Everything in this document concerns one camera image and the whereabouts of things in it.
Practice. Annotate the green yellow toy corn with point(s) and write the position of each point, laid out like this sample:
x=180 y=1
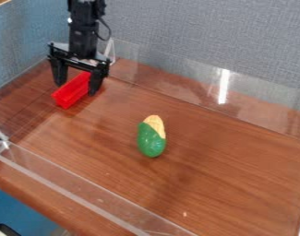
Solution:
x=152 y=136

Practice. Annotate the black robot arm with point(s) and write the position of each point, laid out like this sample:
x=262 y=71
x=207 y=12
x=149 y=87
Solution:
x=80 y=52

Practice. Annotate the clear acrylic front panel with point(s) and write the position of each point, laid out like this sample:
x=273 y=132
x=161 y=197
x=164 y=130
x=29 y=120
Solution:
x=132 y=217

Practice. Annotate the red rectangular block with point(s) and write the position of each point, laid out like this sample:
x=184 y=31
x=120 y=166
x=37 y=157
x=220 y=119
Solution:
x=72 y=91

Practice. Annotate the clear acrylic panel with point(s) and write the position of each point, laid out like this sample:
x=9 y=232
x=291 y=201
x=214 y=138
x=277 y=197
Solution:
x=247 y=98
x=132 y=217

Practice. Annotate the clear acrylic corner bracket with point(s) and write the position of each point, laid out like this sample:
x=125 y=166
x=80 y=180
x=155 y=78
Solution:
x=109 y=52

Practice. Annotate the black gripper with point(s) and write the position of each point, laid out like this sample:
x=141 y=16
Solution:
x=62 y=58

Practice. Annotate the clear acrylic back panel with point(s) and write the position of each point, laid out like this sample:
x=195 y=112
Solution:
x=247 y=98

